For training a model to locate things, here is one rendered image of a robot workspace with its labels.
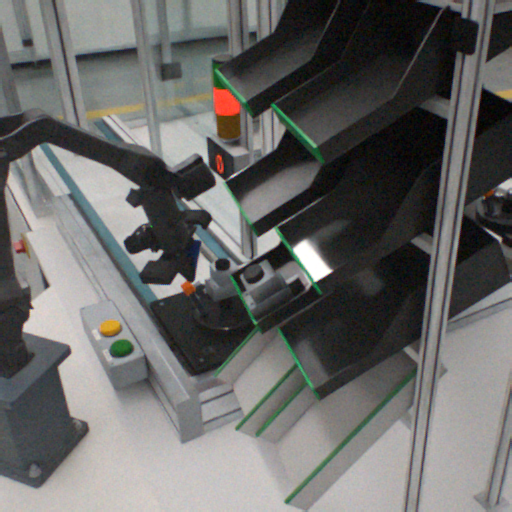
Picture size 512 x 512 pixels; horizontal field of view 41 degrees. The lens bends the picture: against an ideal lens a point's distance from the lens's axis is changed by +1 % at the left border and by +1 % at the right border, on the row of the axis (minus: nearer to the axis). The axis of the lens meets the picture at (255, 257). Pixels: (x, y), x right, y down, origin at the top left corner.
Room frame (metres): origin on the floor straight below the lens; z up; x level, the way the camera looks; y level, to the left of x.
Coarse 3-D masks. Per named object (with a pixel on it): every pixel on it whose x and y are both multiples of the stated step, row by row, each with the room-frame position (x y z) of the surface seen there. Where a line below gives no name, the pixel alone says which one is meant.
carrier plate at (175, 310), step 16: (160, 304) 1.12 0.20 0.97; (176, 304) 1.12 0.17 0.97; (160, 320) 1.08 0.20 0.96; (176, 320) 1.07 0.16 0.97; (176, 336) 1.02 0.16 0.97; (192, 336) 1.02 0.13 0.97; (208, 336) 1.01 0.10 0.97; (240, 336) 1.01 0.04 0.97; (192, 352) 0.97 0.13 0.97; (224, 352) 0.97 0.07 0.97; (192, 368) 0.94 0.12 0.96; (208, 368) 0.93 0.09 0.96
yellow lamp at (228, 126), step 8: (216, 112) 1.30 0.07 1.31; (216, 120) 1.30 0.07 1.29; (224, 120) 1.28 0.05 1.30; (232, 120) 1.28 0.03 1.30; (240, 120) 1.30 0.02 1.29; (224, 128) 1.28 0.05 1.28; (232, 128) 1.28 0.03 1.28; (240, 128) 1.30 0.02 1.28; (224, 136) 1.28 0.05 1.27; (232, 136) 1.28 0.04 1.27
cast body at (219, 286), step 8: (216, 264) 1.07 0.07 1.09; (224, 264) 1.07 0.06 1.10; (232, 264) 1.09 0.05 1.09; (216, 272) 1.06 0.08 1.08; (224, 272) 1.06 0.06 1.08; (232, 272) 1.07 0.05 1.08; (208, 280) 1.08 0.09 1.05; (216, 280) 1.06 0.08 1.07; (224, 280) 1.06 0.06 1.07; (208, 288) 1.07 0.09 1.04; (216, 288) 1.05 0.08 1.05; (224, 288) 1.06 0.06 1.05; (232, 288) 1.07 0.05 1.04; (216, 296) 1.05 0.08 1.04; (224, 296) 1.06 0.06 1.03
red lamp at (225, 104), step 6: (216, 90) 1.29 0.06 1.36; (222, 90) 1.28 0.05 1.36; (216, 96) 1.29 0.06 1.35; (222, 96) 1.28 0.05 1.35; (228, 96) 1.28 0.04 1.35; (216, 102) 1.29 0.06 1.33; (222, 102) 1.28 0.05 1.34; (228, 102) 1.28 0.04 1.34; (234, 102) 1.28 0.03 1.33; (216, 108) 1.29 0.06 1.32; (222, 108) 1.28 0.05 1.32; (228, 108) 1.28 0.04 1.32; (234, 108) 1.28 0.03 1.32; (222, 114) 1.28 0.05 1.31; (228, 114) 1.28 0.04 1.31
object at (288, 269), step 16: (272, 256) 0.89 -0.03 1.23; (288, 256) 0.88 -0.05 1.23; (240, 272) 0.87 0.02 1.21; (288, 272) 0.85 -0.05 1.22; (240, 288) 0.86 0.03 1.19; (304, 288) 0.80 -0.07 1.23; (288, 304) 0.76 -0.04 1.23; (304, 304) 0.77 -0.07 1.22; (256, 320) 0.76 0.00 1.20; (272, 320) 0.75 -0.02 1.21
